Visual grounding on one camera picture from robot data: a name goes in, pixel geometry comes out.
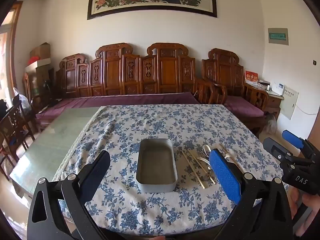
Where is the purple armchair cushion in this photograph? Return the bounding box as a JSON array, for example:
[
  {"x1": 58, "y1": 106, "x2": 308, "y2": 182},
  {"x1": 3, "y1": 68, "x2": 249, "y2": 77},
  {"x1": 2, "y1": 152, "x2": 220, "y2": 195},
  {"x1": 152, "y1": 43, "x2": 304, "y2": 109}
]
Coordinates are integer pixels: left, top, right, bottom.
[{"x1": 224, "y1": 96, "x2": 265, "y2": 117}]

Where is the blue floral tablecloth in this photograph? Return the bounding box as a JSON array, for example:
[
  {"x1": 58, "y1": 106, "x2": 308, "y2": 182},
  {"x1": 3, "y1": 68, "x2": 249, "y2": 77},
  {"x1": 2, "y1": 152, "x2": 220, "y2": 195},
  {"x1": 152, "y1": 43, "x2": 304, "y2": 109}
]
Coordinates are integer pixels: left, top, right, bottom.
[{"x1": 51, "y1": 104, "x2": 288, "y2": 237}]

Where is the clear plastic bag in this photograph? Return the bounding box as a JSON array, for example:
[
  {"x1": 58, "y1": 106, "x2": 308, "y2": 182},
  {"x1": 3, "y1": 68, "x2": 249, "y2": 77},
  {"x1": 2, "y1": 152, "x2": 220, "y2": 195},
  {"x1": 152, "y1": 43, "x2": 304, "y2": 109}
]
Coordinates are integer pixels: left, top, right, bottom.
[{"x1": 12, "y1": 87, "x2": 32, "y2": 115}]

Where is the purple sofa cushion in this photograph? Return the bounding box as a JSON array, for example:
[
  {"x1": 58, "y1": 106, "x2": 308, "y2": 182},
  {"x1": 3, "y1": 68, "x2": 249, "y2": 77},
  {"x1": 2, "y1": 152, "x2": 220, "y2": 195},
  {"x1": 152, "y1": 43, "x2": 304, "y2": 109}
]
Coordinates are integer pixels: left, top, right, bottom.
[{"x1": 35, "y1": 92, "x2": 200, "y2": 124}]

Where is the black bag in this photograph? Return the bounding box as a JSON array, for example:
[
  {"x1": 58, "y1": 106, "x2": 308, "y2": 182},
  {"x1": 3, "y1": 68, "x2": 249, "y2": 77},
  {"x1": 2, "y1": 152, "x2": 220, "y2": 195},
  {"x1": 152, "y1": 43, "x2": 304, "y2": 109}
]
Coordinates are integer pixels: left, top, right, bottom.
[{"x1": 0, "y1": 99, "x2": 10, "y2": 120}]

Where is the red desk calendar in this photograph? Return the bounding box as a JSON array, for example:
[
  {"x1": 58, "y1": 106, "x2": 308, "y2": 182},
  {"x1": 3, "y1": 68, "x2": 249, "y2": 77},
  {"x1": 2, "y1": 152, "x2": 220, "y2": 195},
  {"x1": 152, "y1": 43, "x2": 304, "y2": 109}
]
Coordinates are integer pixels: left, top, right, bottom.
[{"x1": 244, "y1": 69, "x2": 258, "y2": 84}]

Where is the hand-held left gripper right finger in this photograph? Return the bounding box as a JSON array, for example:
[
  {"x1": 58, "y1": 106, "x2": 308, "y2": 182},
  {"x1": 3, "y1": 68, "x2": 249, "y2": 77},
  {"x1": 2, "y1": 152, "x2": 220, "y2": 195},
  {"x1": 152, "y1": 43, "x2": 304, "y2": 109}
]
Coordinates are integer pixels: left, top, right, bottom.
[{"x1": 209, "y1": 149, "x2": 293, "y2": 240}]

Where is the carved wooden sofa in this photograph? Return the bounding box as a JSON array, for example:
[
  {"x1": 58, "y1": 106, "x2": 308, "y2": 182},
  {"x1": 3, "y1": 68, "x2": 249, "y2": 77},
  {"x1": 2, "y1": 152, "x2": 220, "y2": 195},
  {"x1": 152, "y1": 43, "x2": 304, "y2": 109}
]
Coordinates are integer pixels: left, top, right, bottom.
[{"x1": 35, "y1": 42, "x2": 215, "y2": 130}]

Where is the rectangular metal tin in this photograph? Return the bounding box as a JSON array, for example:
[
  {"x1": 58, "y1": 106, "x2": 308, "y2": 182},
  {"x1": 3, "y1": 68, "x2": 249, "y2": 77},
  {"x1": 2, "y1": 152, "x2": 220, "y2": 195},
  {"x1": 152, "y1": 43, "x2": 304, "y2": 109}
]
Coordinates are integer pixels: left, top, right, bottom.
[{"x1": 136, "y1": 138, "x2": 178, "y2": 193}]

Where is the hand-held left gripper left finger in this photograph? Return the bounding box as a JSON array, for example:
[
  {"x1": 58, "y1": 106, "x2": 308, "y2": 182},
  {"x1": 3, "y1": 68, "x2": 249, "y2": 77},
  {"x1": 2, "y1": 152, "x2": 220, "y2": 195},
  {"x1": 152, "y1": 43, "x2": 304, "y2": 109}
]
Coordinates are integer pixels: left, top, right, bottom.
[{"x1": 26, "y1": 150, "x2": 111, "y2": 240}]

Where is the person's right hand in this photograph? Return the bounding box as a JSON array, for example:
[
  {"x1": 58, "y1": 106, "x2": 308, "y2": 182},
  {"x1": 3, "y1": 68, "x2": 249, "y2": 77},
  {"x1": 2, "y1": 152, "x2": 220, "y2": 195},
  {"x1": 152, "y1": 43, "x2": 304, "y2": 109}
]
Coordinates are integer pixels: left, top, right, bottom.
[{"x1": 291, "y1": 188, "x2": 320, "y2": 238}]

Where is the wooden side table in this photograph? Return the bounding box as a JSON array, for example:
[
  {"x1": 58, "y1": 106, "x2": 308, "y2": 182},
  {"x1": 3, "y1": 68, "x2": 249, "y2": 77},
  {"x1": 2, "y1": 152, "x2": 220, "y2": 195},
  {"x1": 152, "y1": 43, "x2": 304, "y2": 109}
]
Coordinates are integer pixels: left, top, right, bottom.
[{"x1": 262, "y1": 90, "x2": 284, "y2": 120}]

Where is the wooden door frame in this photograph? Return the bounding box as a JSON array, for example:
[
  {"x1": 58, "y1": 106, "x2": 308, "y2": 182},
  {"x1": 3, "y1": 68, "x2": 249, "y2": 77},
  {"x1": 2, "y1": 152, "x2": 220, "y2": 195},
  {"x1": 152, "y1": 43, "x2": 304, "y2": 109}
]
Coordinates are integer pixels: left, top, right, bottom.
[{"x1": 0, "y1": 1, "x2": 24, "y2": 98}]

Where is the white desk phone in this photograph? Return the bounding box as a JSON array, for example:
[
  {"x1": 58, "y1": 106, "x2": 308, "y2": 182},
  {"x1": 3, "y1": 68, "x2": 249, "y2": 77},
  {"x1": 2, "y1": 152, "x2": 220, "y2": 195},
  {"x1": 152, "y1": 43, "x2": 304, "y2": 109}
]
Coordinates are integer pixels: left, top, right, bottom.
[{"x1": 271, "y1": 82, "x2": 285, "y2": 96}]

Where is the grey fluffy thing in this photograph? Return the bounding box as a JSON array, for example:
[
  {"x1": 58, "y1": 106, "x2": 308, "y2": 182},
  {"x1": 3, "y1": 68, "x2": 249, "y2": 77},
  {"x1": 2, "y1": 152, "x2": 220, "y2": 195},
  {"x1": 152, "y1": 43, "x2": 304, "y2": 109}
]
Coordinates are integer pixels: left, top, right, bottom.
[{"x1": 261, "y1": 112, "x2": 277, "y2": 134}]

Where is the white flat box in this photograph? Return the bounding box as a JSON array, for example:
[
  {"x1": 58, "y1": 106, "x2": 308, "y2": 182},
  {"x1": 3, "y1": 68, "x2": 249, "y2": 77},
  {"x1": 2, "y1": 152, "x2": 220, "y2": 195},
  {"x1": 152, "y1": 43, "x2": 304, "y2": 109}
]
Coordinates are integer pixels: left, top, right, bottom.
[{"x1": 25, "y1": 58, "x2": 52, "y2": 70}]

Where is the white distribution box door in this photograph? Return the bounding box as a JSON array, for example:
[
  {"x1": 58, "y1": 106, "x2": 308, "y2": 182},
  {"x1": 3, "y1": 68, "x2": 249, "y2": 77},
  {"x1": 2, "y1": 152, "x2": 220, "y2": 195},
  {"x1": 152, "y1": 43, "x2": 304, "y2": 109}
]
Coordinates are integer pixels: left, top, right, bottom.
[{"x1": 279, "y1": 87, "x2": 299, "y2": 120}]

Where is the white plastic spoon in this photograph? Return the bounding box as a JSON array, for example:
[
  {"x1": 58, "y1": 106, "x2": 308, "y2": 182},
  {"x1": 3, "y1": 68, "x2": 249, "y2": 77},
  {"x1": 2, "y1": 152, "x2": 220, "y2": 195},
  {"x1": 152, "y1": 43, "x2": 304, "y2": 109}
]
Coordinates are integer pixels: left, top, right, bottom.
[{"x1": 196, "y1": 156, "x2": 211, "y2": 170}]

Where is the carved wooden armchair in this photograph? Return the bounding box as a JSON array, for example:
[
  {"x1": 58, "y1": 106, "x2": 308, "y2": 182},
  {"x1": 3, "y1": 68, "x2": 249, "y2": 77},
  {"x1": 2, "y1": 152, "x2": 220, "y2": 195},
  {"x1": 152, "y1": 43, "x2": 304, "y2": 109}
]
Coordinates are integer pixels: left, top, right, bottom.
[{"x1": 194, "y1": 48, "x2": 269, "y2": 133}]

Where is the small cardboard box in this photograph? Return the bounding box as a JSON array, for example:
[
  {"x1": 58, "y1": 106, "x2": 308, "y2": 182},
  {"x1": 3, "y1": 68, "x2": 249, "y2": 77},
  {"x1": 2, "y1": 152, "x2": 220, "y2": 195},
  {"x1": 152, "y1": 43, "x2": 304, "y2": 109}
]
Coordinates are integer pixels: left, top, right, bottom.
[{"x1": 29, "y1": 42, "x2": 51, "y2": 60}]

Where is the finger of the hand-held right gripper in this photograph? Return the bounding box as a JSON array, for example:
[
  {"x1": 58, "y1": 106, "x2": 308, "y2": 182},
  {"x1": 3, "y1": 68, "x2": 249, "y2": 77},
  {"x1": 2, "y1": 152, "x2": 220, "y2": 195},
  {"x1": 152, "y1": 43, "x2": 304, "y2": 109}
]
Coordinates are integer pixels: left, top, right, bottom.
[
  {"x1": 262, "y1": 137, "x2": 298, "y2": 172},
  {"x1": 282, "y1": 129, "x2": 320, "y2": 164}
]

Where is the grey wall panel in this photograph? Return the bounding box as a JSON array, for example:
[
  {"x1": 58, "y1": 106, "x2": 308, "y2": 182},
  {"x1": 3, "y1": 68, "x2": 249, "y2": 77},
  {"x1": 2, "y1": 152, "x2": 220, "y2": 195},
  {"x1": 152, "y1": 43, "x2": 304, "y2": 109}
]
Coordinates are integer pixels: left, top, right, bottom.
[{"x1": 267, "y1": 27, "x2": 289, "y2": 46}]

